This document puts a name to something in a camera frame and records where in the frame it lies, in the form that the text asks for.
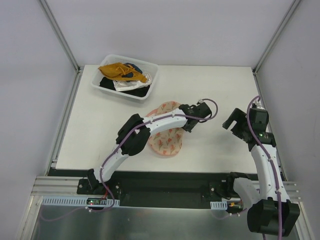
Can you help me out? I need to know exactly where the aluminium frame post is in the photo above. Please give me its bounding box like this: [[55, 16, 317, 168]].
[[252, 0, 303, 76], [37, 0, 81, 73]]

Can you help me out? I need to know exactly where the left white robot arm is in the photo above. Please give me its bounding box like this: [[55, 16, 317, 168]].
[[87, 102, 213, 195]]

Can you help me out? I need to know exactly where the floral mesh laundry bag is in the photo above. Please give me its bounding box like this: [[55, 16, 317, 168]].
[[146, 101, 185, 157]]

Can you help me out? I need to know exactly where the left white cable duct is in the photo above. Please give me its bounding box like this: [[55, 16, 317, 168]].
[[42, 196, 120, 208]]

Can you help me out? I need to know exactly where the right white cable duct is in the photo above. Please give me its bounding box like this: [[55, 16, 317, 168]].
[[210, 201, 228, 211]]

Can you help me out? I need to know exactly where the white plastic basket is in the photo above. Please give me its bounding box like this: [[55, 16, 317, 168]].
[[91, 54, 159, 100]]

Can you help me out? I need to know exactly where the mustard yellow garment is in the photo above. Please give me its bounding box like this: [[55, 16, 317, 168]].
[[97, 62, 148, 84]]

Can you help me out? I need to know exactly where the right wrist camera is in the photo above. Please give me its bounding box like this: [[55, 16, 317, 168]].
[[251, 100, 265, 110]]

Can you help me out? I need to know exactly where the white cable duct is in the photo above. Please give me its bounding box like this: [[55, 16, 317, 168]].
[[42, 196, 120, 208], [210, 201, 228, 211]]

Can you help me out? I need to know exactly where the left aluminium frame post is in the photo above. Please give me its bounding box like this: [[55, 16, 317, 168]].
[[37, 0, 81, 73]]

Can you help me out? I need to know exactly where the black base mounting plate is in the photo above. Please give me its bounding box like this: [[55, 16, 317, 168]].
[[76, 168, 261, 208]]

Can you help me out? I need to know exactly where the white satin garment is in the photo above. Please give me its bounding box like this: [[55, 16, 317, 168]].
[[113, 72, 153, 92]]

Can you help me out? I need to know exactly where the black garment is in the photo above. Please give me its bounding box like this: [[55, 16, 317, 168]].
[[99, 77, 150, 97]]

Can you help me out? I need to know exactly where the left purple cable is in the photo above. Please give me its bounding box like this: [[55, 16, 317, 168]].
[[39, 97, 219, 222]]

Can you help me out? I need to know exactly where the dark blue garment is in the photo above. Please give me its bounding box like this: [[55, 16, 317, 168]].
[[122, 63, 147, 83]]

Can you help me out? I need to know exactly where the right aluminium frame post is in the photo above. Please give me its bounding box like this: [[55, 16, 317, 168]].
[[252, 0, 303, 76]]

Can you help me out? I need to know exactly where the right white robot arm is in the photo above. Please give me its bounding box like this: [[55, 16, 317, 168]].
[[222, 104, 300, 239]]

